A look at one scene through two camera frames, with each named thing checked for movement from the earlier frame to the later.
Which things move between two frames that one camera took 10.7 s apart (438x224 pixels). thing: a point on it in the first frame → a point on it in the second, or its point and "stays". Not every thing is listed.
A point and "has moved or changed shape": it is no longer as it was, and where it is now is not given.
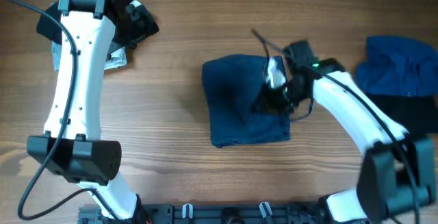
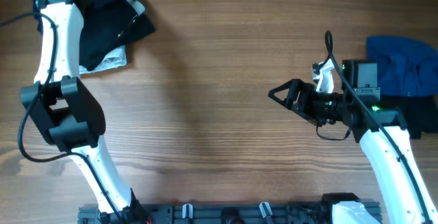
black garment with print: [416, 114] stays
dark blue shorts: [233, 85] has moved or changed shape
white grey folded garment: [118, 59] stays
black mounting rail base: [218, 213] stays
